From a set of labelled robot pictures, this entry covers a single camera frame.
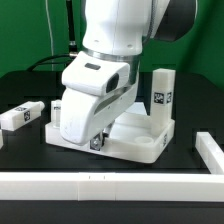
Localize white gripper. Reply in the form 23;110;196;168
60;51;138;151

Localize white desk top tray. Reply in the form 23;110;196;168
45;112;175;163

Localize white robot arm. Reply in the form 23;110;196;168
60;0;197;146

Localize white fiducial marker sheet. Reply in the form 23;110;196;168
130;102;147;115

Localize white front fence bar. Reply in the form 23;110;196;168
0;172;224;202

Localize white fence bar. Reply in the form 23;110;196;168
195;132;224;175
0;172;224;202

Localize white right fence bar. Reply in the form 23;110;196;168
195;132;224;175

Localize black cable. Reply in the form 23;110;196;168
26;0;84;72

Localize white thin cable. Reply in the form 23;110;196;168
44;0;55;72

